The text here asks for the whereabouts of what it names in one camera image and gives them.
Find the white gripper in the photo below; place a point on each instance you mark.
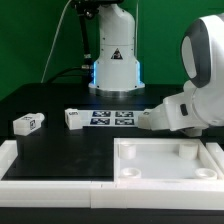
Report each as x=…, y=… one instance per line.
x=177, y=113

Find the white square table top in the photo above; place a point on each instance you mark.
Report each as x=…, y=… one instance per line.
x=164, y=159

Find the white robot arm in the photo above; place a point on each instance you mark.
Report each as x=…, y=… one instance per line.
x=201, y=103

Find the fiducial marker sheet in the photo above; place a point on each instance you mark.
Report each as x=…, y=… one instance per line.
x=114, y=118

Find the white U-shaped obstacle fence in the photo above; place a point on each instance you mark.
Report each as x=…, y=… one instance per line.
x=197, y=194

